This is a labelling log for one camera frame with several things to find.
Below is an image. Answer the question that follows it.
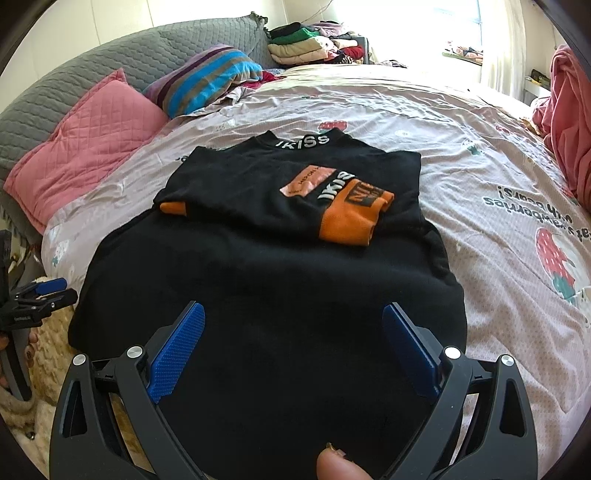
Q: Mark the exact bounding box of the pink quilted pillow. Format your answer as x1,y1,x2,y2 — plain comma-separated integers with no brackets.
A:
4,68,169,236

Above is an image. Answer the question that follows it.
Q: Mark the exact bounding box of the pile of folded clothes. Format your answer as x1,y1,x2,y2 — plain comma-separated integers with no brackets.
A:
268,21,375,70

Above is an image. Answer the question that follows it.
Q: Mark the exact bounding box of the person's right hand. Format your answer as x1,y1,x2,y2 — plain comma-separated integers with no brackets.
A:
316,443,377,480

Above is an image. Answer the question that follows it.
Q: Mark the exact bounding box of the white curtain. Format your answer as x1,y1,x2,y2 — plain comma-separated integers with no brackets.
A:
480,0,536,93

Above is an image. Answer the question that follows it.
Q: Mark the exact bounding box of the printed pink bed cover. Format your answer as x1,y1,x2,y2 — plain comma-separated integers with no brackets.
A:
41,62,591,480

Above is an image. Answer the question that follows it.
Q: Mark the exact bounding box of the clutter on windowsill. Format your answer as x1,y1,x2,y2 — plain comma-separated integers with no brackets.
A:
442,41,485,63

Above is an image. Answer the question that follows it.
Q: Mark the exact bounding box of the black sweater with orange cuffs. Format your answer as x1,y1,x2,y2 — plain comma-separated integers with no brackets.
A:
68,129,469,480

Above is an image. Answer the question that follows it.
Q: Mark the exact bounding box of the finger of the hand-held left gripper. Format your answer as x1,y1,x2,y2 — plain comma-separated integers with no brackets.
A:
14,277,68,302
14,288,78,320

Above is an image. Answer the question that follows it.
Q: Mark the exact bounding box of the white side table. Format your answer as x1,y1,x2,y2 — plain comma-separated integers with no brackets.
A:
524,69,555,104

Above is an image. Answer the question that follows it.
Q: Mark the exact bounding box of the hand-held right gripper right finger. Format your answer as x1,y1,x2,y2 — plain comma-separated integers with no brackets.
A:
382,302,539,480

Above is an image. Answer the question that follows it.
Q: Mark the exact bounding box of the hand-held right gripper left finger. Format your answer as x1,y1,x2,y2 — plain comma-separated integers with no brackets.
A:
48,300,208,480

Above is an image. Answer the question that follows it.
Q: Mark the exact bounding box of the heaped pink blanket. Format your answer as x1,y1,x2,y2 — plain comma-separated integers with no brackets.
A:
531,44,591,208

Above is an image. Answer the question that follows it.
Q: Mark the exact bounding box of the grey quilted headboard cushion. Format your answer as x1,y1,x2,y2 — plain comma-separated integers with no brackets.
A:
0,11,271,245

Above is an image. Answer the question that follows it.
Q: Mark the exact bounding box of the person's left hand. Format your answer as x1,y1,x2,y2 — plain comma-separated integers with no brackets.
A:
0,329,42,392

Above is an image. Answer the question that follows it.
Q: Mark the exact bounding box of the striped pillow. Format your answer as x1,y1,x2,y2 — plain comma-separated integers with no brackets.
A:
143,44,264,118

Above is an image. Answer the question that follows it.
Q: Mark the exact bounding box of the fluffy beige rug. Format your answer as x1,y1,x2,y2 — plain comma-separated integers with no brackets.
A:
0,272,153,480

